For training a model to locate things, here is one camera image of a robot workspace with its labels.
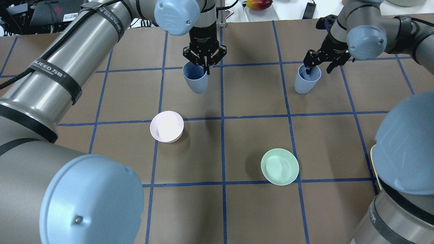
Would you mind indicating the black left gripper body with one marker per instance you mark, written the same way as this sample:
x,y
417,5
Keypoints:
x,y
203,39

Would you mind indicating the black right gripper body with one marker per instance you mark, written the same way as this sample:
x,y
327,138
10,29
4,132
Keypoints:
x,y
334,48

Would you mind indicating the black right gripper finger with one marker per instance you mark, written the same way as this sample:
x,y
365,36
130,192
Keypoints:
x,y
309,69
330,67

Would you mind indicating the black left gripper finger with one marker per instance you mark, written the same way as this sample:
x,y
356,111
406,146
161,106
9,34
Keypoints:
x,y
207,66
198,63

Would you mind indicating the blue cup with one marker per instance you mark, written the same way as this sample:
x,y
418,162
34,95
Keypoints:
x,y
196,77
305,82

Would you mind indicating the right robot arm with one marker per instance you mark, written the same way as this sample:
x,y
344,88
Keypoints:
x,y
402,211

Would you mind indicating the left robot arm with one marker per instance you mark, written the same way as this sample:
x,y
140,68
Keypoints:
x,y
55,195

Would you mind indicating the black power adapter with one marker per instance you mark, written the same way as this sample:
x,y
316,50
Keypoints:
x,y
309,10

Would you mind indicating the clear plastic tray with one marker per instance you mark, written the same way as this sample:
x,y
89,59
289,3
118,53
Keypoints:
x,y
252,15

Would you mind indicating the red mango fruit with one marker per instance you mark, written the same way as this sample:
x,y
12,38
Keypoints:
x,y
259,4

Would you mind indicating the pink bowl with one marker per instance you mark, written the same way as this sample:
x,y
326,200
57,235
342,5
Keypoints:
x,y
167,127

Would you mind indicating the green bowl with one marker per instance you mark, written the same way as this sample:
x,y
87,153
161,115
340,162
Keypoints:
x,y
280,167

